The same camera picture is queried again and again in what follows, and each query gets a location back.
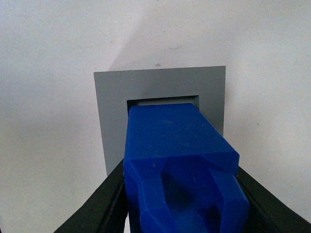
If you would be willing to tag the blue plastic part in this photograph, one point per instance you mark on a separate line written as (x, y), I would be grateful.
(180, 173)

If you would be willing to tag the gray square base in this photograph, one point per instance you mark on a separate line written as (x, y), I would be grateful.
(117, 91)

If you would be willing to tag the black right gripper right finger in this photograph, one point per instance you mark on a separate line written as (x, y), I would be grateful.
(267, 214)

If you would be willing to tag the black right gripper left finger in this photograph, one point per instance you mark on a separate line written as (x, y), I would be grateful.
(105, 211)

